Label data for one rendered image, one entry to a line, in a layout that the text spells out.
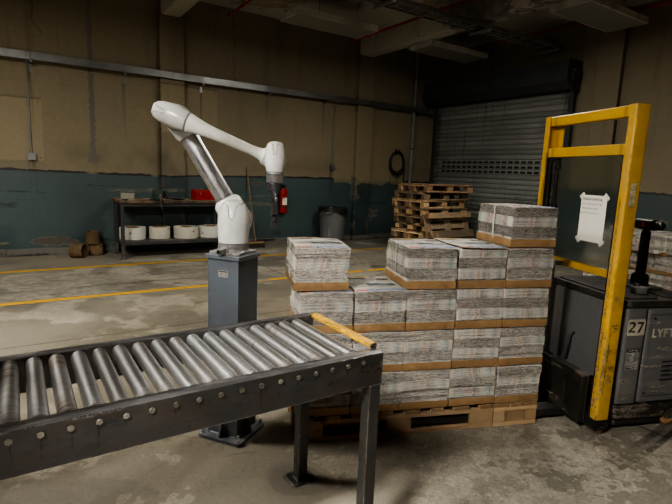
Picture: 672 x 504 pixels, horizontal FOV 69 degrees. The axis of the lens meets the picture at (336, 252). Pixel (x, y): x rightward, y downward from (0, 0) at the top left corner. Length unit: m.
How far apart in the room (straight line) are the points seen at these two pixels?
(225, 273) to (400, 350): 1.02
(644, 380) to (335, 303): 1.91
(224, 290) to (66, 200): 6.32
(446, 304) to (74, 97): 7.12
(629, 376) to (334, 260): 1.88
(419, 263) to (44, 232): 6.94
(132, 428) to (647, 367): 2.83
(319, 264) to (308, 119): 7.68
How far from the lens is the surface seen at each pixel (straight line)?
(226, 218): 2.50
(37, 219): 8.69
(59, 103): 8.71
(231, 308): 2.55
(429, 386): 2.87
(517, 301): 2.95
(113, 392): 1.56
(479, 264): 2.78
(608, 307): 3.09
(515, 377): 3.11
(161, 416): 1.50
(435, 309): 2.73
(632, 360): 3.35
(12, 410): 1.55
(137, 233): 8.26
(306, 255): 2.44
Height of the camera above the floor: 1.43
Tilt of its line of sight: 9 degrees down
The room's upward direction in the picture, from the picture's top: 2 degrees clockwise
